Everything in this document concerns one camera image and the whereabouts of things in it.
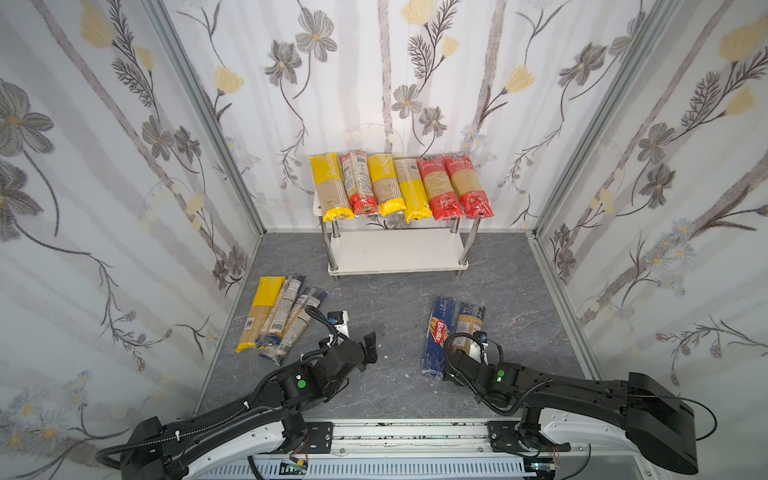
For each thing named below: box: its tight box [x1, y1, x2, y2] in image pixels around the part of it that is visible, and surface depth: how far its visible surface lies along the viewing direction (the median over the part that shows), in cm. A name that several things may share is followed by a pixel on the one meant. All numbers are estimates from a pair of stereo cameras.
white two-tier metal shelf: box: [312, 192, 481, 281], surface depth 112 cm
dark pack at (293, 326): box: [259, 287, 329, 366], surface depth 91 cm
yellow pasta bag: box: [236, 276, 286, 353], surface depth 97 cm
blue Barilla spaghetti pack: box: [421, 295, 456, 379], surface depth 92 cm
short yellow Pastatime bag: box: [368, 154, 406, 217], surface depth 81 cm
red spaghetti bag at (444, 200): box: [416, 156, 464, 221], surface depth 82 cm
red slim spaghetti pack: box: [340, 150, 379, 216], surface depth 81 cm
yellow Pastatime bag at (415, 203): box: [394, 158, 433, 224], surface depth 81 cm
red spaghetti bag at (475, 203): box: [444, 153, 495, 219], surface depth 82 cm
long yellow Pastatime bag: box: [308, 153, 355, 222], surface depth 82 cm
